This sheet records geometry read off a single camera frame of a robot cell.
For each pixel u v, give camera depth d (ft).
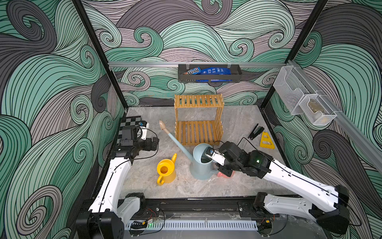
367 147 1.68
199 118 3.73
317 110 2.15
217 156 2.00
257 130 3.40
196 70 3.02
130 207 1.80
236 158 1.68
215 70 3.01
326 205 1.27
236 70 3.12
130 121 3.49
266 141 3.28
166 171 2.48
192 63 3.09
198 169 2.56
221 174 2.02
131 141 1.93
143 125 2.29
